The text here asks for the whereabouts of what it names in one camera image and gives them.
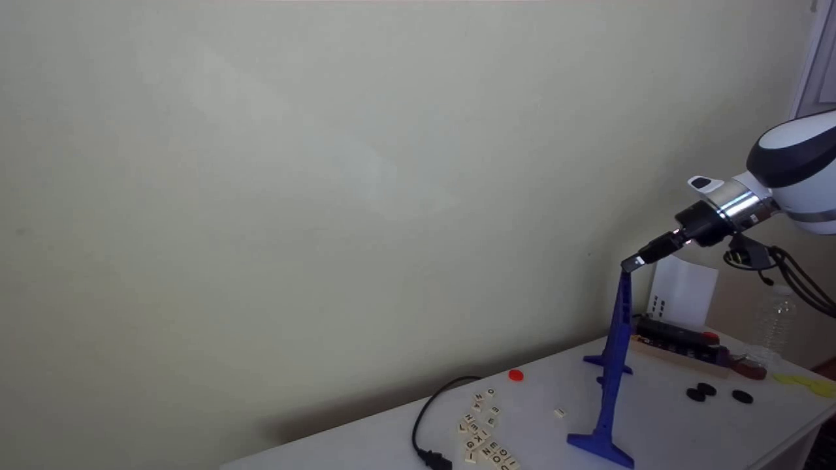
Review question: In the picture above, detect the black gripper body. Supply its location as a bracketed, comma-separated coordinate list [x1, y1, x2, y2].
[675, 200, 740, 249]

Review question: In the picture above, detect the blue connect four rack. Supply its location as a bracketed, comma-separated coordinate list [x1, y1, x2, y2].
[564, 266, 637, 470]

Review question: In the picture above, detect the white rectangular container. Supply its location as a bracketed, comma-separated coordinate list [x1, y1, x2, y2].
[647, 252, 722, 332]

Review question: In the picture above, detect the white shelf table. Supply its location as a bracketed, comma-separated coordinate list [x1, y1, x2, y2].
[220, 328, 836, 470]

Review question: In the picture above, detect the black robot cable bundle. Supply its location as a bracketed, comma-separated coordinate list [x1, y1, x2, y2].
[722, 232, 836, 321]

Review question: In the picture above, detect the black power cable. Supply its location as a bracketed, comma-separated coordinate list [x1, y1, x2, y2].
[411, 373, 485, 470]

